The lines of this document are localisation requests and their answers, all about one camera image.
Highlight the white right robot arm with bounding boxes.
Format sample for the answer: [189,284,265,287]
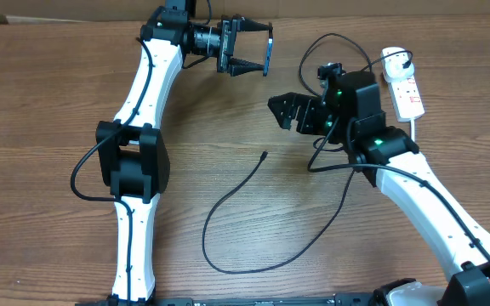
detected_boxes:
[267,71,490,305]

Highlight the white USB wall charger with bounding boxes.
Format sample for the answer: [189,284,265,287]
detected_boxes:
[380,47,415,83]

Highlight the black USB charging cable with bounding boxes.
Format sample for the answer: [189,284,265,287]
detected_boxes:
[202,32,414,275]

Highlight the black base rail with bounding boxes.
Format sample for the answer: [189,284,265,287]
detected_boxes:
[77,292,386,306]

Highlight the white power strip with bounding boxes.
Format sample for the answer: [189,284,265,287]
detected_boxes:
[389,76,424,122]

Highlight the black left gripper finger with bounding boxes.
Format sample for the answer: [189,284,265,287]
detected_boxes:
[234,14,273,32]
[228,58,265,77]

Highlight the Samsung Galaxy smartphone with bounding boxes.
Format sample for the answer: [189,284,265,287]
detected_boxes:
[263,28,274,77]

